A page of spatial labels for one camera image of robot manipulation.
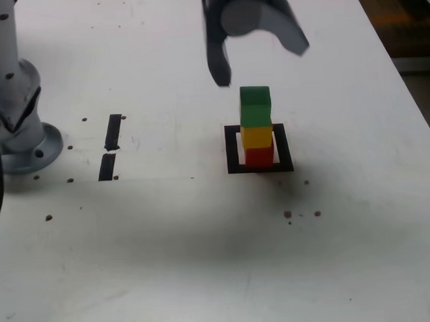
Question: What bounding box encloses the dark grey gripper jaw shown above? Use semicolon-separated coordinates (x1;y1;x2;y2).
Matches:
201;0;234;89

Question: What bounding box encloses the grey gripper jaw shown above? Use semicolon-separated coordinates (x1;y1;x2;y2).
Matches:
219;0;311;63

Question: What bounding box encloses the green cube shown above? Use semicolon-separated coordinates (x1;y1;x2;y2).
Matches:
238;84;274;130

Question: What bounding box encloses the yellow cube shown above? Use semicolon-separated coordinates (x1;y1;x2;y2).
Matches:
240;125;274;150

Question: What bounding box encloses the red cube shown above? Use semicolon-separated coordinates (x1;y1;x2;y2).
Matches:
244;146;275;169

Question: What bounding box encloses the black tape square outline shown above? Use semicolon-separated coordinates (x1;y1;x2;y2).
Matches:
223;122;295;176

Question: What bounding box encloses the black tape strip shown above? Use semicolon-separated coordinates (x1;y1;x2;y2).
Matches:
94;113;126;182

